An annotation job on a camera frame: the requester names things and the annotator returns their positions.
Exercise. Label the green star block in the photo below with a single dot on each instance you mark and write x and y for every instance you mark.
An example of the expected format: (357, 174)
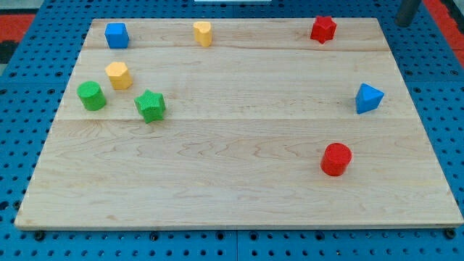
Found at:
(150, 106)

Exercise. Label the red star block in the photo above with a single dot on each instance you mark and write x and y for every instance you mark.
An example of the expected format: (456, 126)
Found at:
(323, 29)

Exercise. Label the wooden board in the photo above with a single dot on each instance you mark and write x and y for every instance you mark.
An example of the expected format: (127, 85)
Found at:
(246, 124)

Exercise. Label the yellow heart block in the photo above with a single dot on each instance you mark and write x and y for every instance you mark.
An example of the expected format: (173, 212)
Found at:
(203, 33)

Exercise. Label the red cylinder block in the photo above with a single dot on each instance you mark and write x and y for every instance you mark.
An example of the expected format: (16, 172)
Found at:
(336, 159)

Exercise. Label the yellow hexagon block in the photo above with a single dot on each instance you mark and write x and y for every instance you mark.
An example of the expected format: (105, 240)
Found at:
(119, 75)

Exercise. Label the blue triangle block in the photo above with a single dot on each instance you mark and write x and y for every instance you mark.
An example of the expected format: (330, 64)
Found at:
(368, 98)

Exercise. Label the green cylinder block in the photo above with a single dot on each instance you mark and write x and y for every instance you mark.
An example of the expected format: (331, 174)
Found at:
(91, 95)

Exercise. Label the blue cube block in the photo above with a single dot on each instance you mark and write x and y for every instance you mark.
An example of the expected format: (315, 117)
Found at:
(116, 35)

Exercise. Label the grey cylindrical pointer rod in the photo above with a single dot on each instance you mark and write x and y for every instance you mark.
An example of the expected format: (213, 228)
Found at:
(406, 12)

